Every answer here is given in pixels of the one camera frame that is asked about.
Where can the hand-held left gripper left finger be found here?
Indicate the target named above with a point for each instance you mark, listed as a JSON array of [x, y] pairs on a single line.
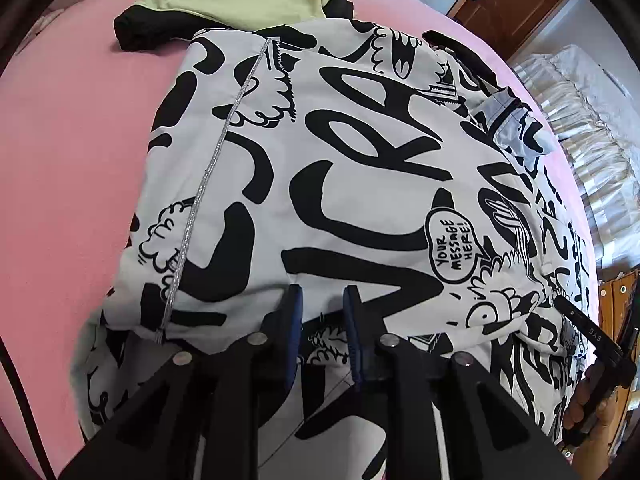
[[295, 330]]

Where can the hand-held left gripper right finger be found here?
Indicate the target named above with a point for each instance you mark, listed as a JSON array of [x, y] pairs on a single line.
[[352, 330]]

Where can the person's right hand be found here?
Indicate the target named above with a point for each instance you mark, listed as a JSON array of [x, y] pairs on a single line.
[[602, 417]]

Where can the white black printed jacket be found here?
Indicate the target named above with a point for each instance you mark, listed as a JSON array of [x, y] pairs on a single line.
[[350, 160]]

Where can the lace cloth covered furniture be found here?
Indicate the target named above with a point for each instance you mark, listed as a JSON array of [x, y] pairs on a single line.
[[590, 135]]

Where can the brown wooden door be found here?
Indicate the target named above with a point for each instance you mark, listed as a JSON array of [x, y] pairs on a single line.
[[520, 5]]

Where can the wooden drawer cabinet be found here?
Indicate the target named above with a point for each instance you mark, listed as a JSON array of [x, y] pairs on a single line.
[[625, 295]]

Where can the pink bed sheet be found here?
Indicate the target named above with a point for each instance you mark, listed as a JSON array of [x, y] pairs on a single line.
[[75, 160]]

